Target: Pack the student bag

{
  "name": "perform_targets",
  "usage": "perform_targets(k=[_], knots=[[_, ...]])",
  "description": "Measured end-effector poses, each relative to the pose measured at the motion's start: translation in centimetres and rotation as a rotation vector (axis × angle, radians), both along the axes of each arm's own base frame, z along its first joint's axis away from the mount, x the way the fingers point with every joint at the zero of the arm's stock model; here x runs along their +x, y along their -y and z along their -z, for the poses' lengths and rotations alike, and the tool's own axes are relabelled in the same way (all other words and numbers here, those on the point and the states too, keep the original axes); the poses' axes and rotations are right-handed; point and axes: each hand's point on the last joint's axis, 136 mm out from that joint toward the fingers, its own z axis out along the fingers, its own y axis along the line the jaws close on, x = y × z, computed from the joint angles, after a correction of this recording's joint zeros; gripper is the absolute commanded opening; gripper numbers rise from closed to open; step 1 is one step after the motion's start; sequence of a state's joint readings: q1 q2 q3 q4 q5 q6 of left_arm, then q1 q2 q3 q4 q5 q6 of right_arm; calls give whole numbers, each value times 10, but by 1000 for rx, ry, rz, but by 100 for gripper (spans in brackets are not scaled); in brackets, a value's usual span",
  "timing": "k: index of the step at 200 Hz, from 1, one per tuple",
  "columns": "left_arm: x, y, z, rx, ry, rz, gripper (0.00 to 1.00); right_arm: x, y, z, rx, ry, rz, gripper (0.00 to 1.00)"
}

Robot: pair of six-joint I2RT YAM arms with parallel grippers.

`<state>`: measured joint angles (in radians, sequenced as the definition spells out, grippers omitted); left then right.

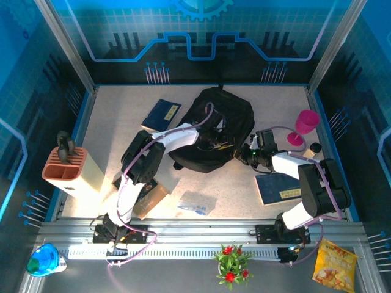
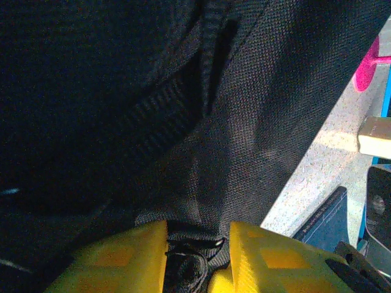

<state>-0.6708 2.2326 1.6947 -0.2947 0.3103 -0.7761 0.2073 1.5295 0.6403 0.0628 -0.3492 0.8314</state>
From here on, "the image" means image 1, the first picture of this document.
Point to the black student backpack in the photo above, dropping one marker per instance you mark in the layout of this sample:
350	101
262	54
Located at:
235	116

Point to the large blue book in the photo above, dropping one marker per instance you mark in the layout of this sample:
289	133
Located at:
275	189

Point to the small blue book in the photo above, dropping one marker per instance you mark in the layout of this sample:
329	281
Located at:
160	116

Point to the clear plastic pencil case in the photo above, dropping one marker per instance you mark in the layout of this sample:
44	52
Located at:
197	203

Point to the brown cover book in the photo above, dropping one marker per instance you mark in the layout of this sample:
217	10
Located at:
152	195

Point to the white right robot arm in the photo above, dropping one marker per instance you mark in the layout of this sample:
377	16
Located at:
317	186

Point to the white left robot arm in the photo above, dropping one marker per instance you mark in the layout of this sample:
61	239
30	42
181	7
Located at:
180	138

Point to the yellow chips bag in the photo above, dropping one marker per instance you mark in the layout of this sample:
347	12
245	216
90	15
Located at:
334	265

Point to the small bottle with black cap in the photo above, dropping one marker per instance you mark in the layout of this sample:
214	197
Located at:
313	150

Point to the pink plastic goblet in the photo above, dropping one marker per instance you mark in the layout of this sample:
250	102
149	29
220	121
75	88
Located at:
307	122

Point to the black control box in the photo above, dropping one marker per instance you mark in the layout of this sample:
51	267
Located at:
117	251
288	254

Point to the potted plant with red flowers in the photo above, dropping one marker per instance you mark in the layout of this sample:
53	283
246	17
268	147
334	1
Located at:
232	265

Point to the beige knife block orange top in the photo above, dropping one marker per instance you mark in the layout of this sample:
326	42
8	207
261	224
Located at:
76	174

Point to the blue green plastic toy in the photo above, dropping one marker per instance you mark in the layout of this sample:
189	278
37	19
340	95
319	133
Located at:
44	261

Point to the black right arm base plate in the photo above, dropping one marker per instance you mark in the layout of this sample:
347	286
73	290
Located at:
265	234

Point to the aluminium table rail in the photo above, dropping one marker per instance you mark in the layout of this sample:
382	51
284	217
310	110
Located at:
198	230

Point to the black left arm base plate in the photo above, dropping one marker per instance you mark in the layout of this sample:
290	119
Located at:
139	232

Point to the aluminium frame post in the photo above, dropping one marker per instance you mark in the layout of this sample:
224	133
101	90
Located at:
65	45
336	45

